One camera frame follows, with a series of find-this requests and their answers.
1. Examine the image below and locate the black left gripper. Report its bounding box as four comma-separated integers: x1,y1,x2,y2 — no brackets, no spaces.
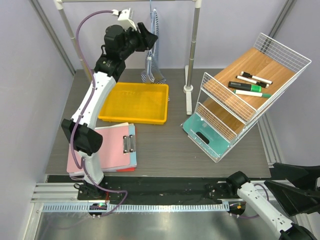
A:
119,23,157,60

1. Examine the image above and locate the blue white striped tank top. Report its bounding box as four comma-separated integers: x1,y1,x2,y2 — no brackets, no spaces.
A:
140,8,167,85

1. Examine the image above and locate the light blue wire hanger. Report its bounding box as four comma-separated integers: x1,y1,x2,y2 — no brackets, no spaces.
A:
149,0,153,18

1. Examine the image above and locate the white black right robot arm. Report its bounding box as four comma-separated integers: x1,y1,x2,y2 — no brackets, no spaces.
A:
225,162,320,240

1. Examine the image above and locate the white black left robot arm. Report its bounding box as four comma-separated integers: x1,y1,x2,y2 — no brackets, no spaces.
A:
61,22,158,200

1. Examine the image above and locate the yellow plastic tray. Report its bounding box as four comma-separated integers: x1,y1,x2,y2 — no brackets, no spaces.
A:
98,82,169,125

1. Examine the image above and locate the metal clothes rack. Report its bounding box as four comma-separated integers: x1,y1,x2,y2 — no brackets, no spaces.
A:
54,0,202,116

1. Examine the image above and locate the white marker black cap lower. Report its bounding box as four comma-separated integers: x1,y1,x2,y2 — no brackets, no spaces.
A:
235,75,270,88

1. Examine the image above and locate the white marker black cap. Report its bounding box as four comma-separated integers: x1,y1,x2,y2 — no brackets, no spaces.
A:
240,71,273,85
235,75,270,88

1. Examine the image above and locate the white marker green cap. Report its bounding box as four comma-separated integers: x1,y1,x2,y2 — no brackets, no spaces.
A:
233,89,272,99

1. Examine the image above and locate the green black highlighter marker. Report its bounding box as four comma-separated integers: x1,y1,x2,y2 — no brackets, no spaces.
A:
228,81,262,93

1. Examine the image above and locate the white marker black cap upper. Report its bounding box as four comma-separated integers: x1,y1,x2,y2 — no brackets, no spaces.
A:
240,71,273,85

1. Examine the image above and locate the pink clipboard with papers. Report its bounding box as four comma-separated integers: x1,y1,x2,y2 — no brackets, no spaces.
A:
66,121,138,176

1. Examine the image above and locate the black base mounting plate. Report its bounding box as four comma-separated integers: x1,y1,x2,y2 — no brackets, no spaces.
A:
73,176,239,206

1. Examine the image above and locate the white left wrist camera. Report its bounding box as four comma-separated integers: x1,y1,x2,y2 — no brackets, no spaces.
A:
112,8,137,31

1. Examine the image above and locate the white slotted cable duct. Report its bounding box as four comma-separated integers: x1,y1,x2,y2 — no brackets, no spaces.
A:
42,201,230,214

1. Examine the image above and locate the white wire shelf rack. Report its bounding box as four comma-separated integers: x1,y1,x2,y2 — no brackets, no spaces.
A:
193,33,312,162

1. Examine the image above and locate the teal box with handle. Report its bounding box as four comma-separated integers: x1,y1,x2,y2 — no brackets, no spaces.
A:
182,113,230,162

